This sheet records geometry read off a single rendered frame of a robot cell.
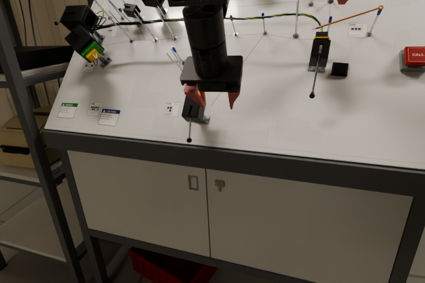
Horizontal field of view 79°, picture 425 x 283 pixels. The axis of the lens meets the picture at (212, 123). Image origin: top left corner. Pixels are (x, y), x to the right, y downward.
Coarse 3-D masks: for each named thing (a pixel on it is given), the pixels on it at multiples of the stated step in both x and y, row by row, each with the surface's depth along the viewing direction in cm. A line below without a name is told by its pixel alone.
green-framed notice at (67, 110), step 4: (64, 104) 93; (68, 104) 92; (72, 104) 92; (76, 104) 91; (60, 108) 93; (64, 108) 92; (68, 108) 92; (72, 108) 91; (76, 108) 91; (60, 112) 92; (64, 112) 92; (68, 112) 91; (72, 112) 91; (60, 116) 91; (64, 116) 91; (68, 116) 90; (72, 116) 90
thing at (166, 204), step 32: (96, 160) 94; (128, 160) 89; (96, 192) 100; (128, 192) 95; (160, 192) 90; (192, 192) 86; (96, 224) 107; (128, 224) 101; (160, 224) 96; (192, 224) 91
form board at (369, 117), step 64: (128, 0) 103; (256, 0) 87; (320, 0) 81; (384, 0) 75; (128, 64) 92; (256, 64) 79; (384, 64) 69; (64, 128) 89; (128, 128) 83; (192, 128) 77; (256, 128) 72; (320, 128) 67; (384, 128) 64
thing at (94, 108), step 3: (90, 102) 90; (93, 102) 90; (96, 102) 90; (90, 105) 90; (93, 105) 89; (96, 105) 89; (99, 105) 89; (90, 108) 89; (93, 108) 89; (96, 108) 89; (99, 108) 88; (87, 111) 89; (90, 111) 89; (93, 111) 88; (96, 111) 88; (99, 111) 88; (87, 114) 89; (90, 114) 88; (93, 114) 88; (96, 114) 88
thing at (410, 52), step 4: (404, 48) 66; (408, 48) 65; (412, 48) 65; (416, 48) 65; (420, 48) 65; (424, 48) 64; (404, 52) 66; (408, 52) 65; (412, 52) 65; (416, 52) 64; (420, 52) 64; (424, 52) 64; (404, 56) 66; (408, 56) 65; (412, 56) 64; (416, 56) 64; (420, 56) 64; (424, 56) 64; (408, 60) 64; (412, 60) 64; (416, 60) 64; (420, 60) 64; (424, 60) 63; (408, 64) 64; (412, 64) 64; (416, 64) 64; (420, 64) 64; (424, 64) 63
